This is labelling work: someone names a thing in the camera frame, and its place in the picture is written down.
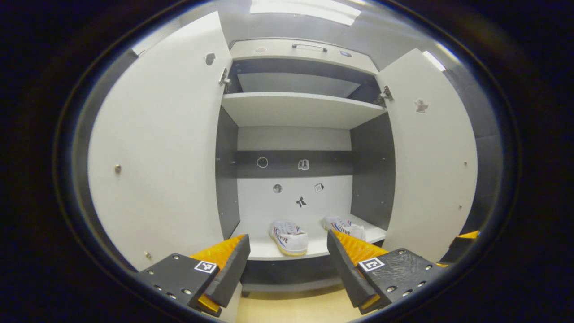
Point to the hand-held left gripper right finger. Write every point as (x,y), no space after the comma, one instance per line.
(347,271)

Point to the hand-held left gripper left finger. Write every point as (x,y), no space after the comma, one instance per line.
(231,273)

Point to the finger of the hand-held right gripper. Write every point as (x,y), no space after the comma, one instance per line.
(457,249)

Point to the white canvas shoe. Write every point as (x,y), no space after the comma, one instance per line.
(352,229)
(289,237)

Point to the grey shoe cabinet door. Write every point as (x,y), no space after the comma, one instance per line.
(430,170)
(166,148)

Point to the grey cabinet drawer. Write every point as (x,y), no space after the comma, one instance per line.
(305,56)

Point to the black backdrop cloth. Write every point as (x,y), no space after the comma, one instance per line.
(489,170)

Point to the small ceiling light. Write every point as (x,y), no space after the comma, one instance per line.
(434,61)

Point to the large ceiling light panel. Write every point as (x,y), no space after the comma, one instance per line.
(305,11)

